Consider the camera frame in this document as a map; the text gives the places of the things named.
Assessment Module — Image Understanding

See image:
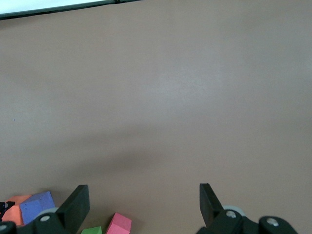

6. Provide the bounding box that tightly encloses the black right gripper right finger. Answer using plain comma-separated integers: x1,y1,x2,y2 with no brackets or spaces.
196,183,299,234

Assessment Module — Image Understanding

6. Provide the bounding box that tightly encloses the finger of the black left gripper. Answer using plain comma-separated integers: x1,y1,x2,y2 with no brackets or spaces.
0,201,16,215

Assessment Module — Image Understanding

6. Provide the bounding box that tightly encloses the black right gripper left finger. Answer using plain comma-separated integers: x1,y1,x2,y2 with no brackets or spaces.
0,184,91,234

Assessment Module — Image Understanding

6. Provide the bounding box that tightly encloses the orange foam cube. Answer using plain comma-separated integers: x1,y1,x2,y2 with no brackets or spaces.
1,195,33,226

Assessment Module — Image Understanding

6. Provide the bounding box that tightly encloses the purple foam cube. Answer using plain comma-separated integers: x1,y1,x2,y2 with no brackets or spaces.
19,191,56,225

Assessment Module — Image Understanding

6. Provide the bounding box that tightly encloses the green foam cube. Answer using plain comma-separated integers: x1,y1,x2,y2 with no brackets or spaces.
80,226,103,234

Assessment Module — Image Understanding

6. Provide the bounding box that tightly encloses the red foam cube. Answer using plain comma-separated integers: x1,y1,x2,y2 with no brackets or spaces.
106,212,133,234

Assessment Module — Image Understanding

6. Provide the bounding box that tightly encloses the brown table cover sheet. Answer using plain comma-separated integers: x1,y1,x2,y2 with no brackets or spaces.
0,0,312,234

